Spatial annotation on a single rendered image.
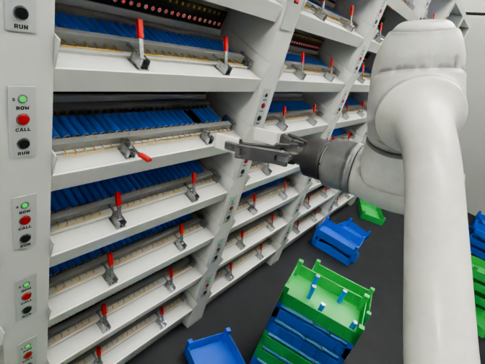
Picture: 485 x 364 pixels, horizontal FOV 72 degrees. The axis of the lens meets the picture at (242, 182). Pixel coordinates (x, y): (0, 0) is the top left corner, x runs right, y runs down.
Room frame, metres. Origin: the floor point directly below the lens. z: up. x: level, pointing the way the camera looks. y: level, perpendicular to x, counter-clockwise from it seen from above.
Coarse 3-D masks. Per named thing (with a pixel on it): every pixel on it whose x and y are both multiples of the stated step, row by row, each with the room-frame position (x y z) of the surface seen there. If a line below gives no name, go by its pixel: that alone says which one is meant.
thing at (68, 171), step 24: (72, 96) 0.72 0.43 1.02; (96, 96) 0.77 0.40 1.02; (120, 96) 0.82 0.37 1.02; (144, 96) 0.89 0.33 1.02; (168, 96) 0.96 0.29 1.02; (192, 96) 1.05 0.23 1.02; (216, 96) 1.12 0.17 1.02; (240, 120) 1.05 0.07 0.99; (144, 144) 0.75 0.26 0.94; (168, 144) 0.80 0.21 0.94; (192, 144) 0.86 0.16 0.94; (72, 168) 0.56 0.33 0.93; (96, 168) 0.60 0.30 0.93; (120, 168) 0.65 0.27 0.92; (144, 168) 0.72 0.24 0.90
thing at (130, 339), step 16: (176, 304) 1.03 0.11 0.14; (192, 304) 1.04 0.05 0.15; (144, 320) 0.89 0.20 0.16; (160, 320) 0.92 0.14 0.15; (176, 320) 0.96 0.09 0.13; (112, 336) 0.78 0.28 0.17; (128, 336) 0.82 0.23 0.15; (144, 336) 0.85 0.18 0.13; (96, 352) 0.72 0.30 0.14; (112, 352) 0.74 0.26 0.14; (128, 352) 0.77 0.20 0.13
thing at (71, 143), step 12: (120, 132) 0.71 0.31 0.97; (132, 132) 0.73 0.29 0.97; (144, 132) 0.76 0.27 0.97; (156, 132) 0.78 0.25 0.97; (168, 132) 0.82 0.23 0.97; (180, 132) 0.86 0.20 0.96; (192, 132) 0.90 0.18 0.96; (60, 144) 0.58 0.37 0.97; (72, 144) 0.60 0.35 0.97; (84, 144) 0.62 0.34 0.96; (96, 144) 0.65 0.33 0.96
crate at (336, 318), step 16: (304, 272) 1.13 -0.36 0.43; (288, 288) 0.95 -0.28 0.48; (304, 288) 1.06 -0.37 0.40; (320, 288) 1.09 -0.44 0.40; (336, 288) 1.08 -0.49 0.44; (288, 304) 0.94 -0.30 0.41; (304, 304) 0.92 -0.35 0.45; (336, 304) 1.03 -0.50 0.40; (352, 304) 1.06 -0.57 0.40; (320, 320) 0.90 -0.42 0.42; (336, 320) 0.95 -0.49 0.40; (352, 320) 0.97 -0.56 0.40; (352, 336) 0.87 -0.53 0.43
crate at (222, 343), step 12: (216, 336) 1.01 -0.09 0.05; (228, 336) 1.03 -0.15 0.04; (192, 348) 0.95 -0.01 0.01; (204, 348) 0.97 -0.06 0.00; (216, 348) 0.99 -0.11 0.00; (228, 348) 1.00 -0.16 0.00; (192, 360) 0.87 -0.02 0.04; (204, 360) 0.91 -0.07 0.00; (216, 360) 0.93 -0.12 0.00; (228, 360) 0.95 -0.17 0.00; (240, 360) 0.94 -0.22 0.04
